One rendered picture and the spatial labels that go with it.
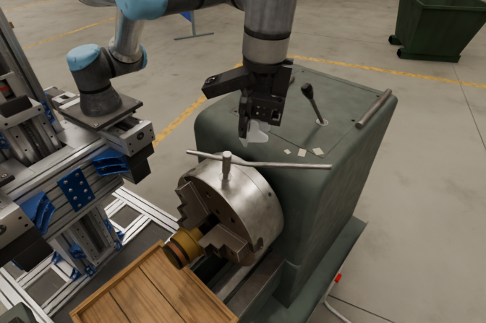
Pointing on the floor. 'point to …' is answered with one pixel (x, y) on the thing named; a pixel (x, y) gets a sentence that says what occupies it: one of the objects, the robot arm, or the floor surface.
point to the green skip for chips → (436, 23)
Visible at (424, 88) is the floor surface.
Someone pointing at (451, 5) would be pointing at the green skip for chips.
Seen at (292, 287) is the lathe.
